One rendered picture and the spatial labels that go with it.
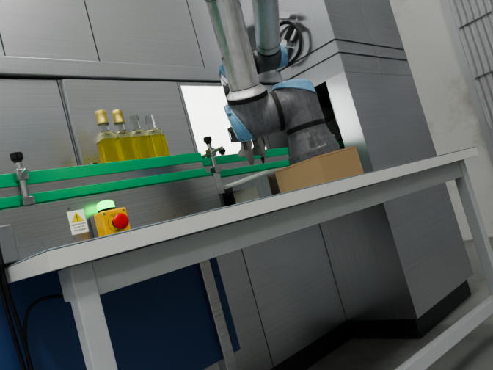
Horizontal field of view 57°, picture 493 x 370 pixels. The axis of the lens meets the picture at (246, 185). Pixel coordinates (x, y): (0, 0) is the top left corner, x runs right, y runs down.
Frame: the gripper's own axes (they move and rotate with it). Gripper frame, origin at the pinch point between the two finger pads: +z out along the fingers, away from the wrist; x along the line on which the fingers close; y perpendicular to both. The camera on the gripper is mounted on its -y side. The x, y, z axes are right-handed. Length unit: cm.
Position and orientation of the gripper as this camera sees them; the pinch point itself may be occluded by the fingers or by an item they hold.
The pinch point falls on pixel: (258, 159)
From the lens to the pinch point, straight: 154.0
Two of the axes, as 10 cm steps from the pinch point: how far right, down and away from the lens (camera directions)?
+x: -7.0, 1.4, -7.0
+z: 2.6, 9.6, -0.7
